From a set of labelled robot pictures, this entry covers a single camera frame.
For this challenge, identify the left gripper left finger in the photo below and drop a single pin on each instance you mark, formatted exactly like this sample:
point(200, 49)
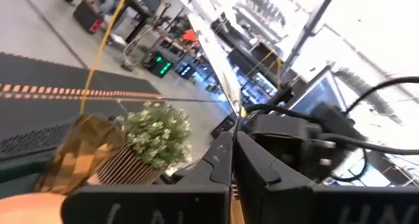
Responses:
point(147, 204)

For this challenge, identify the machine with green lights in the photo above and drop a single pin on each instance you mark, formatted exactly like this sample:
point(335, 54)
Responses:
point(160, 67)

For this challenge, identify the person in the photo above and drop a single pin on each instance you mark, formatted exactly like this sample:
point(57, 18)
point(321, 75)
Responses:
point(106, 3)

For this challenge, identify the orange plastic plate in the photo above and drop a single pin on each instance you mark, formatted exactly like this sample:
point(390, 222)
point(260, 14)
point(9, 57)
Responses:
point(29, 209)

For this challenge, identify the potted plant in ribbed pot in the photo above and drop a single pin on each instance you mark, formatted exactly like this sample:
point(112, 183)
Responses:
point(157, 135)

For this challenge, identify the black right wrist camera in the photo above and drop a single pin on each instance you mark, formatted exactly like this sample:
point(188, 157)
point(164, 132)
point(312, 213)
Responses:
point(330, 119)

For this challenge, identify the yellow tag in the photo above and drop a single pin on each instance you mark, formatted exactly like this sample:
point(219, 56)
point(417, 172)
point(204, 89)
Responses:
point(243, 112)

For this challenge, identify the black and red case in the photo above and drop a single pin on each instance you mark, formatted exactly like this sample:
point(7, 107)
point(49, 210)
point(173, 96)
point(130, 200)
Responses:
point(86, 16)

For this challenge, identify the grey computer monitor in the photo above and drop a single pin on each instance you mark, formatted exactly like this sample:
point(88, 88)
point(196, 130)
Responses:
point(314, 96)

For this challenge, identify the black hazard-striped floor mat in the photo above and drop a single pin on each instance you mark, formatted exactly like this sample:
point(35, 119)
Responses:
point(49, 70)

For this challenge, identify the dark green plastic tray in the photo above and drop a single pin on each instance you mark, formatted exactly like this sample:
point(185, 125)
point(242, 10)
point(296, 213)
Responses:
point(19, 175)

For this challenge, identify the orange background object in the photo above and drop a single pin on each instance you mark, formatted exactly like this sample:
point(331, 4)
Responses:
point(190, 36)

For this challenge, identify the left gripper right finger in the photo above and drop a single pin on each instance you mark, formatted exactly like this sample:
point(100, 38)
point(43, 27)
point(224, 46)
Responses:
point(294, 204)

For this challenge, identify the black mesh box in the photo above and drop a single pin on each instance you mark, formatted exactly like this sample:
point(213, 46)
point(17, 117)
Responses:
point(29, 140)

